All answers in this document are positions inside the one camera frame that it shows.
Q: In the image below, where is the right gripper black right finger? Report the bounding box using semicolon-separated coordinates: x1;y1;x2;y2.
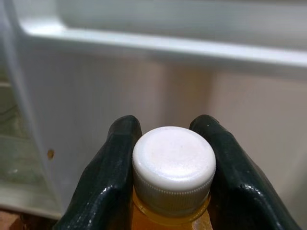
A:
189;114;301;230

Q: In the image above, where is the yellow juice bottle white cap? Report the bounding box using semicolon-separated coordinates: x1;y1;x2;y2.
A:
130;126;216;230

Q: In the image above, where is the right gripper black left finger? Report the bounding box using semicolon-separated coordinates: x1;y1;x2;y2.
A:
56;115;143;230

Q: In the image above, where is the white fridge door shelf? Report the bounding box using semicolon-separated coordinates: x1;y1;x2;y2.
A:
14;0;307;82

